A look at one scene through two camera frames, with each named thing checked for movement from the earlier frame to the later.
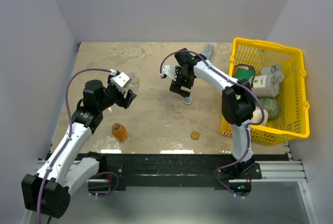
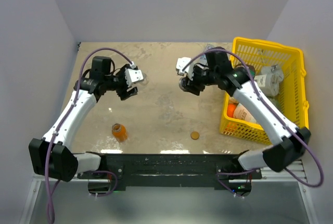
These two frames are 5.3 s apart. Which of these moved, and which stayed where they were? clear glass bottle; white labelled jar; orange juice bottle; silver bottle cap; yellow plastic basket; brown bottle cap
Moved: silver bottle cap; clear glass bottle
Stayed: yellow plastic basket; brown bottle cap; orange juice bottle; white labelled jar
